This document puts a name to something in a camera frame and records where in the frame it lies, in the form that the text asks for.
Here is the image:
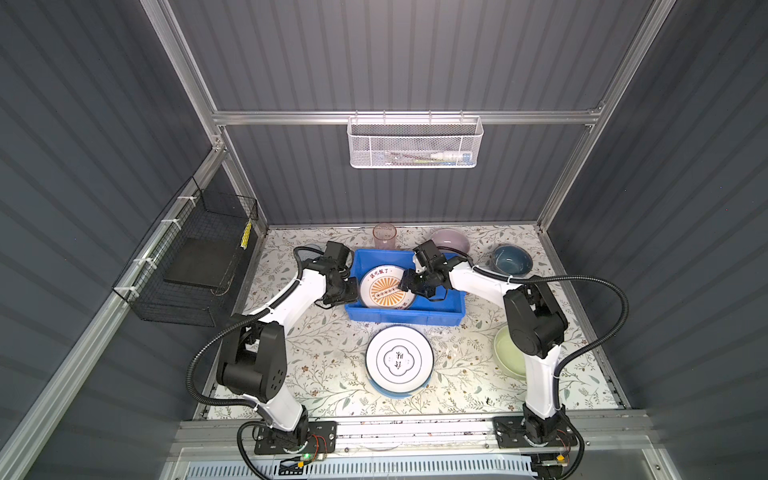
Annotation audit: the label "orange sunburst plate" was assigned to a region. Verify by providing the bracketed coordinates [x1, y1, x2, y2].
[359, 265, 415, 310]

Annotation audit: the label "white plate black emblem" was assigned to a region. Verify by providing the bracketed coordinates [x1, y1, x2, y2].
[365, 325, 435, 392]

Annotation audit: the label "blue white striped plate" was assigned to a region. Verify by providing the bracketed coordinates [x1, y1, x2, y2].
[369, 379, 429, 399]

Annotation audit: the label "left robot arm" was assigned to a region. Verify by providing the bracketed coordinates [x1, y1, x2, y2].
[216, 241, 359, 436]

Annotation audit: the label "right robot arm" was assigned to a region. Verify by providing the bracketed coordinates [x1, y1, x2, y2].
[399, 240, 569, 419]

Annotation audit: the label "blue plastic bin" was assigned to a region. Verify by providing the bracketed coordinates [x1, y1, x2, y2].
[345, 249, 466, 327]

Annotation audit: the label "blue translucent cup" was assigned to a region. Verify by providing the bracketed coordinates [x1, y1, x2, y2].
[294, 245, 323, 265]

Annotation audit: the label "pink bowl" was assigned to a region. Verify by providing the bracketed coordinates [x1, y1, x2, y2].
[430, 228, 471, 254]

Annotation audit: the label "pink translucent cup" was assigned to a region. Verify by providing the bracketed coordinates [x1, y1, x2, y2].
[372, 223, 397, 250]

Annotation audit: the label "dark blue bowl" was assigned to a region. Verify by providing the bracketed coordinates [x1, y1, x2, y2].
[490, 244, 533, 277]

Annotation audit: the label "yellow tag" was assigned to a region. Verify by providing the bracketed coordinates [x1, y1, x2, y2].
[239, 220, 252, 250]

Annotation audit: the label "floral table mat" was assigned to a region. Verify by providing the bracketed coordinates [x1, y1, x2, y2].
[245, 225, 622, 417]

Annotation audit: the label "pens in white basket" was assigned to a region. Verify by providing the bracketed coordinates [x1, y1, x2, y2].
[383, 151, 475, 167]

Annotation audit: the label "light green bowl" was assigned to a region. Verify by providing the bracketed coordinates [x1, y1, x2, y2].
[493, 326, 526, 381]

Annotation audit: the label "black pad in basket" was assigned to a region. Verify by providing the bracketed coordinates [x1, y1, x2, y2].
[164, 238, 236, 288]

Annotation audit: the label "white vented strip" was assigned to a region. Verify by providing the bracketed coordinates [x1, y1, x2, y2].
[182, 454, 538, 480]

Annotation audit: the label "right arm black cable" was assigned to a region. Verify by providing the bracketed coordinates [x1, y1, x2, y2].
[467, 263, 630, 480]

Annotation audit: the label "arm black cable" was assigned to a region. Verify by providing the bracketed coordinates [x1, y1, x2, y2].
[467, 263, 630, 480]
[185, 244, 325, 480]

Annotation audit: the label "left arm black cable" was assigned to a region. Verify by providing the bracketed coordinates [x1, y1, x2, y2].
[185, 244, 325, 480]

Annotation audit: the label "white wire mesh basket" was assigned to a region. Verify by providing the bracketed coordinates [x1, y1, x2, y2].
[346, 113, 484, 169]

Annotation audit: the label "black wire wall basket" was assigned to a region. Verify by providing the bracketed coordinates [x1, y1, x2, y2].
[113, 180, 259, 327]

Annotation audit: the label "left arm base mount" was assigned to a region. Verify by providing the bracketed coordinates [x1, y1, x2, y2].
[253, 421, 338, 455]

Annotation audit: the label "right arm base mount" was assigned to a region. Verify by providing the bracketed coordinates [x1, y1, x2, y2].
[492, 416, 578, 450]

